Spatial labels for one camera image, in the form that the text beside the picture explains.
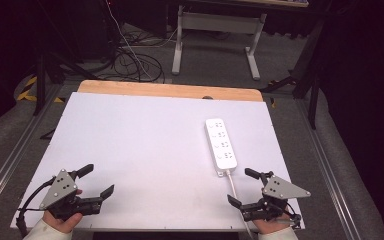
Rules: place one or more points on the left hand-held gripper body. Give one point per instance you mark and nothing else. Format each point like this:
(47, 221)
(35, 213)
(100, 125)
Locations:
(58, 190)

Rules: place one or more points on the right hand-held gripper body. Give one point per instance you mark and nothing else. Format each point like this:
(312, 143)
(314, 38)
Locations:
(281, 189)

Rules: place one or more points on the white power strip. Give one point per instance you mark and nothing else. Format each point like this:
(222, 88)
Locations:
(220, 146)

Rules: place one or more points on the person's left hand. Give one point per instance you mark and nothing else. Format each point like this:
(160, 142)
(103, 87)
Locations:
(63, 225)

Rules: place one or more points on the person's right hand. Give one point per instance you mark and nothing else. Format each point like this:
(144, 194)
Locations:
(270, 226)

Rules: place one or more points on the white board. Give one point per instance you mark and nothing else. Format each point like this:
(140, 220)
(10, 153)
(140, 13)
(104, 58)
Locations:
(130, 150)

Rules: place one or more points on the black metal stand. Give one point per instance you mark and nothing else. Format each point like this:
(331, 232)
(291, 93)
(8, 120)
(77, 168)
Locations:
(40, 83)
(313, 100)

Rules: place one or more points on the yellow black floor tape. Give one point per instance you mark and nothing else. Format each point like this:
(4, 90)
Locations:
(26, 95)

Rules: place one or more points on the aluminium floor rail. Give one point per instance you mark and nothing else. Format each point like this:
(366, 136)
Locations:
(326, 173)
(16, 151)

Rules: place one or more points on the white metal table frame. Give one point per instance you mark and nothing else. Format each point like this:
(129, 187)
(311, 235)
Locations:
(218, 21)

